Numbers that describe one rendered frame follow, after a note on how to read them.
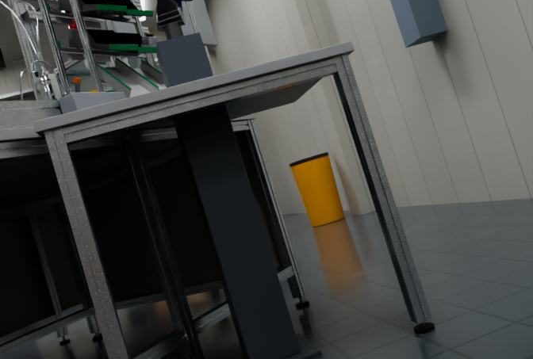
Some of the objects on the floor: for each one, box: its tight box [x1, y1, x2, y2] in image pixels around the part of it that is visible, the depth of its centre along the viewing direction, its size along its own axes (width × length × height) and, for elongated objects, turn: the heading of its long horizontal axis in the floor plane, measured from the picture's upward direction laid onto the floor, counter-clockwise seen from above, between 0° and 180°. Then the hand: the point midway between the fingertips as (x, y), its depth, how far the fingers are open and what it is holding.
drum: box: [290, 152, 345, 227], centre depth 570 cm, size 43×43×70 cm
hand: (177, 14), depth 193 cm, fingers open, 8 cm apart
